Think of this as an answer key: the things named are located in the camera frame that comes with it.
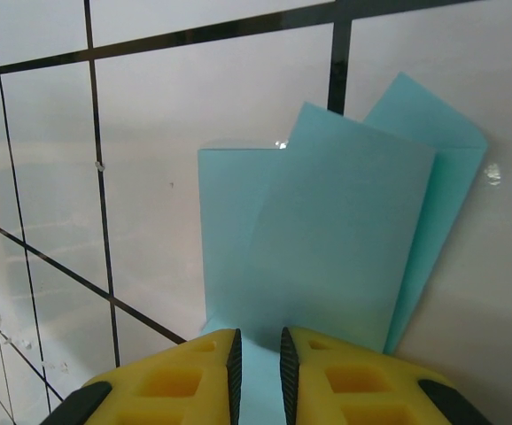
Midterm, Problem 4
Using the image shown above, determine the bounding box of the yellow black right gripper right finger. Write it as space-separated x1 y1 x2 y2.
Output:
279 326 493 425

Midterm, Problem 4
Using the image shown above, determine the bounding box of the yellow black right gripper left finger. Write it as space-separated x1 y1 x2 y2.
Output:
50 327 243 425

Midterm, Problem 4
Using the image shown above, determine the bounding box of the light blue cloth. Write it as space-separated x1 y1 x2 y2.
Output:
197 72 490 425

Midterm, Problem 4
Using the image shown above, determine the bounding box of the white grid table mat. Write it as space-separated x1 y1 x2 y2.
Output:
0 0 512 425

